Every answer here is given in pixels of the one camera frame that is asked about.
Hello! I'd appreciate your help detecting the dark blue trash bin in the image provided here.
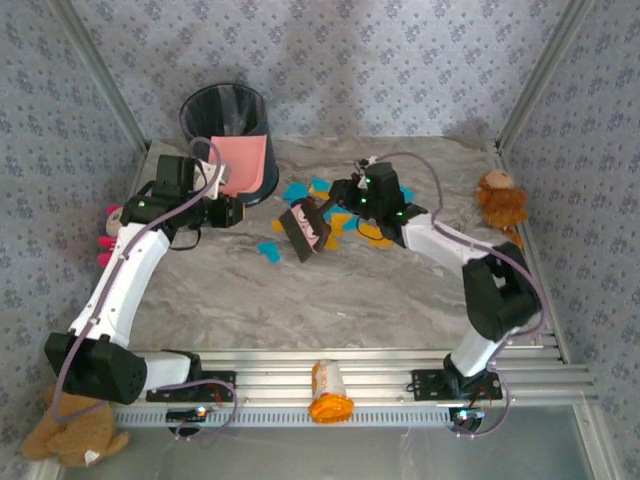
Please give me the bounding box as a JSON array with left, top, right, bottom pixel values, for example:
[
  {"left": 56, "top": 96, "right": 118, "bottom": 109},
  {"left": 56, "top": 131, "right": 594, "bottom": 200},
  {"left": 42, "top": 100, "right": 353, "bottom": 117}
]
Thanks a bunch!
[{"left": 178, "top": 83, "right": 280, "bottom": 207}]

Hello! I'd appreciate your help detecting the aluminium frame post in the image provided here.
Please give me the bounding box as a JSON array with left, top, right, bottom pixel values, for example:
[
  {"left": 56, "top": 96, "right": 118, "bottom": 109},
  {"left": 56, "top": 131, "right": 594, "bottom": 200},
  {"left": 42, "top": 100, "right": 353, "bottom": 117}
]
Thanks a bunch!
[
  {"left": 497, "top": 0, "right": 594, "bottom": 151},
  {"left": 49, "top": 0, "right": 151, "bottom": 154}
]

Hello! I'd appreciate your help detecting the aluminium rail base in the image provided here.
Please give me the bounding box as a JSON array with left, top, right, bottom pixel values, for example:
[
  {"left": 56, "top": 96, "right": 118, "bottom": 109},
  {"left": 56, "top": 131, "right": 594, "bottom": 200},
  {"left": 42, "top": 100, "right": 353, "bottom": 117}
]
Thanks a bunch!
[{"left": 142, "top": 329, "right": 599, "bottom": 407}]

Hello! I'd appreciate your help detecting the pink striped plush doll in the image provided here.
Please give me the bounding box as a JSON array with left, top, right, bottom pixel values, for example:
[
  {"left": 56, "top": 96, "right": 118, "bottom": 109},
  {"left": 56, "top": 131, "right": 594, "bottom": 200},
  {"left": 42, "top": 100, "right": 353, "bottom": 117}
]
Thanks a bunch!
[{"left": 97, "top": 203, "right": 126, "bottom": 266}]

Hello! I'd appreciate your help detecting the brown plush monkey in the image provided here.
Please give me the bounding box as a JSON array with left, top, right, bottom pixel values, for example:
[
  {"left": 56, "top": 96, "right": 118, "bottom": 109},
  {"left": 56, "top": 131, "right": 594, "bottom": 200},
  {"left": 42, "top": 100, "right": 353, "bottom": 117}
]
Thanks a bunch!
[{"left": 474, "top": 168, "right": 530, "bottom": 249}]

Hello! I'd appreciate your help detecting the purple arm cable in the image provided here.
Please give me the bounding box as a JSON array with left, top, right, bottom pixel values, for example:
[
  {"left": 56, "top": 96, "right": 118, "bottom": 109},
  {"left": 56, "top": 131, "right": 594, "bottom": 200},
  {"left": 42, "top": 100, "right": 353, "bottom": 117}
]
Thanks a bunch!
[
  {"left": 49, "top": 135, "right": 241, "bottom": 444},
  {"left": 372, "top": 151, "right": 551, "bottom": 440}
]

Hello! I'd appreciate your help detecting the white bottle with orange cap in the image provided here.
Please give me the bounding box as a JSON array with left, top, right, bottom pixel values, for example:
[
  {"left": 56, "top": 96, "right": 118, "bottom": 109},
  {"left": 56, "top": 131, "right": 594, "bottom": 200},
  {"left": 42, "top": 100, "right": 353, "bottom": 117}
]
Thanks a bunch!
[{"left": 307, "top": 358, "right": 356, "bottom": 426}]

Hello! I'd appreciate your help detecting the brown plush dog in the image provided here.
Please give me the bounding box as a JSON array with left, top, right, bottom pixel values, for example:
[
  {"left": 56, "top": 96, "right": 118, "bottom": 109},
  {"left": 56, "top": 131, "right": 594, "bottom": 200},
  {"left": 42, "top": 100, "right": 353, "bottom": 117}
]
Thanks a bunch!
[{"left": 19, "top": 384, "right": 131, "bottom": 469}]

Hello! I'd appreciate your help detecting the cartoon face hand brush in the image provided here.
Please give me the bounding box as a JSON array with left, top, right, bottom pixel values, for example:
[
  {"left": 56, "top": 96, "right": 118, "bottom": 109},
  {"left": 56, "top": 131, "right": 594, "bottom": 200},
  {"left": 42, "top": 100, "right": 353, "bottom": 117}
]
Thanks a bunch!
[{"left": 277, "top": 196, "right": 346, "bottom": 264}]

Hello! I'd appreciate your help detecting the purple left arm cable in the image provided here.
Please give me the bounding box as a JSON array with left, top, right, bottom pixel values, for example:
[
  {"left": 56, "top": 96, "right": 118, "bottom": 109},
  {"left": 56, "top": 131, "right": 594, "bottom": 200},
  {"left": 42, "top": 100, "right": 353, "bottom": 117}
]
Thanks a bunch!
[{"left": 49, "top": 135, "right": 241, "bottom": 444}]

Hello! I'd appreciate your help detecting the pink dustpan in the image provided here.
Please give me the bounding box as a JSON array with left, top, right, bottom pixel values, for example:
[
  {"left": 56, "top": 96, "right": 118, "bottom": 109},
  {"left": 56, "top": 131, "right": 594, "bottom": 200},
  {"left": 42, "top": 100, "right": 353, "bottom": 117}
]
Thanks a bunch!
[{"left": 209, "top": 134, "right": 267, "bottom": 196}]

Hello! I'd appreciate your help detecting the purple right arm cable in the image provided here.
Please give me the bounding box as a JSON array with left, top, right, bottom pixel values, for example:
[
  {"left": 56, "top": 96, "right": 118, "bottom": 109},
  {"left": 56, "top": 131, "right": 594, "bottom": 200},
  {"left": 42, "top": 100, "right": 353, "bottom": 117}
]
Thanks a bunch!
[{"left": 372, "top": 151, "right": 551, "bottom": 440}]

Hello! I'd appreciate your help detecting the slotted grey cable duct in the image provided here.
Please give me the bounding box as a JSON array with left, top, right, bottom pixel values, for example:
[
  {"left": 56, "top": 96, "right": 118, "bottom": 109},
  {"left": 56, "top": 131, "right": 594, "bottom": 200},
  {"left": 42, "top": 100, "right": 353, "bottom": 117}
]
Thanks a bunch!
[{"left": 113, "top": 405, "right": 459, "bottom": 429}]

